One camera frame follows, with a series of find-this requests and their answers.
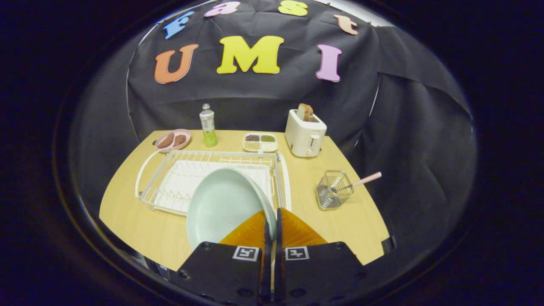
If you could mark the clear bottle with green liquid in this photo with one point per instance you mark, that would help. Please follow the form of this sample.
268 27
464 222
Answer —
208 127

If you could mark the pale green plate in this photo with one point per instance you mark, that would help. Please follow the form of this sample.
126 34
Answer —
221 204

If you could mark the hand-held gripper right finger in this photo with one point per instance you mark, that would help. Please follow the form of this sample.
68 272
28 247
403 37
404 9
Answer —
279 272

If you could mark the brown sausage piece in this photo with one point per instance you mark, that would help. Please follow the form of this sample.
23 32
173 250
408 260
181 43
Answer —
179 140
165 140

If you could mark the pink plate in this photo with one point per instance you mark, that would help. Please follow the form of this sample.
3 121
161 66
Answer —
180 147

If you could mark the brown bread slice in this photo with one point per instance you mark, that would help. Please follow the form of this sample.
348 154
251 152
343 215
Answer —
305 112

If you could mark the black backdrop cloth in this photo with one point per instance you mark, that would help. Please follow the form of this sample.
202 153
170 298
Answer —
263 97

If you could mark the white toaster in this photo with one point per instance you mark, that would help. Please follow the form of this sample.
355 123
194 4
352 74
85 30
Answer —
301 136

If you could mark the white drip tray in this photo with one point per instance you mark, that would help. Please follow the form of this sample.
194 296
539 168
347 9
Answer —
187 178

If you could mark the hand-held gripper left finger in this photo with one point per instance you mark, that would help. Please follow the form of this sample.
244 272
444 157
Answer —
267 272

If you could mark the white divided seed tray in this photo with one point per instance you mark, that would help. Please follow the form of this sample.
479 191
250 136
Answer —
268 146

